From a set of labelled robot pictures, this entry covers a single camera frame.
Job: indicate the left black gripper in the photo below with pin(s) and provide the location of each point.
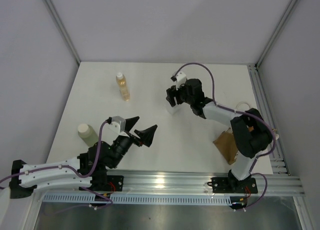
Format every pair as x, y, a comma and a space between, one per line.
146, 135

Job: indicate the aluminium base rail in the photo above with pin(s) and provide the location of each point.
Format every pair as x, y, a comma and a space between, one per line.
186, 183

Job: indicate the white bottle black cap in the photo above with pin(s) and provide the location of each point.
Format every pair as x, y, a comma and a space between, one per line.
172, 109

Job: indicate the brown canvas bag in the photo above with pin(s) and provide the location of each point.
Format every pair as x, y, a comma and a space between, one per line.
228, 146

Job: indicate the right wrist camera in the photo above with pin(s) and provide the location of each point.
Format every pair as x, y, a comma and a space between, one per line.
179, 78

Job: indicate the right aluminium side rail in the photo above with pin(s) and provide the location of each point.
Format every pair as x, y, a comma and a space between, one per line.
278, 162

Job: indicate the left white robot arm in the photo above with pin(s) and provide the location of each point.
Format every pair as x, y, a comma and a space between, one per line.
27, 179

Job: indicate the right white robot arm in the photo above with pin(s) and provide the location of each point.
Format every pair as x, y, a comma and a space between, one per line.
209, 109

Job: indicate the pale green bottle beige cap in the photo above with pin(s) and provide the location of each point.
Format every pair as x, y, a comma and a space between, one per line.
87, 134

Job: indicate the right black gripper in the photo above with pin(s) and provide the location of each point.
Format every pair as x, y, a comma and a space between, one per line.
172, 91

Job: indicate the right aluminium frame post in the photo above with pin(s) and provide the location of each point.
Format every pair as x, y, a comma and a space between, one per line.
281, 24

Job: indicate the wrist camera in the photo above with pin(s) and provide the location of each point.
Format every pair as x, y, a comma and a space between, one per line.
117, 125
179, 78

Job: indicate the white slotted cable duct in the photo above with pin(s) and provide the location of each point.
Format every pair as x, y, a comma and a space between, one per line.
81, 198

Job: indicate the amber bottle white cap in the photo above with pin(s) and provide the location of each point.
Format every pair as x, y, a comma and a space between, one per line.
122, 84

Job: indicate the aluminium frame post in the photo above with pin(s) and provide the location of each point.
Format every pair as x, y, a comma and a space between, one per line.
50, 6
281, 24

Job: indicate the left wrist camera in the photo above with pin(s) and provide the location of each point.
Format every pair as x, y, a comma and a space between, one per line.
117, 125

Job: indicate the left aluminium frame post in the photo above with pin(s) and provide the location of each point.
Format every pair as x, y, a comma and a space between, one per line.
50, 6

